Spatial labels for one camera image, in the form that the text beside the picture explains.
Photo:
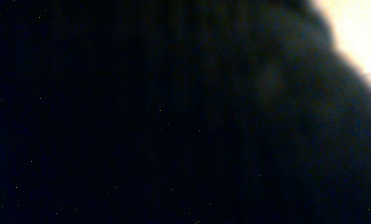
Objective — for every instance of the black t-shirt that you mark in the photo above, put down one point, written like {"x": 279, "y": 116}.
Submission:
{"x": 179, "y": 112}

